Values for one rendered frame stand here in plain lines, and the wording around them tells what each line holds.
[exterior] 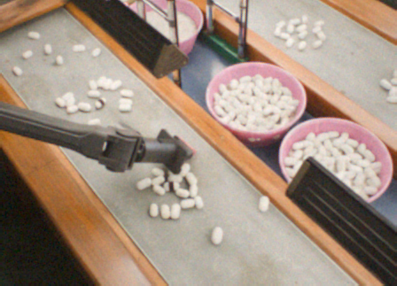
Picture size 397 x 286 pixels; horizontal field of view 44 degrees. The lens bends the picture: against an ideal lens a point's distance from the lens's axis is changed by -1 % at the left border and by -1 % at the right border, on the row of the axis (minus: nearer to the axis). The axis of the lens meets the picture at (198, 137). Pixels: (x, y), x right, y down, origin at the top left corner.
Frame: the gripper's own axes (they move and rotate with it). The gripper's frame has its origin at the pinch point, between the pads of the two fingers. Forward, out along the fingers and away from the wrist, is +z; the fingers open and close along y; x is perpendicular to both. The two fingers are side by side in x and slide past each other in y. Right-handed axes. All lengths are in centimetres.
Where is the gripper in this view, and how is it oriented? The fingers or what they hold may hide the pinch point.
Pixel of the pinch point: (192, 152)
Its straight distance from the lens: 123.6
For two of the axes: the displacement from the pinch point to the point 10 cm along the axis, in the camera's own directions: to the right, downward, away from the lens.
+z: 6.2, 0.5, 7.9
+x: -4.9, 8.1, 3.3
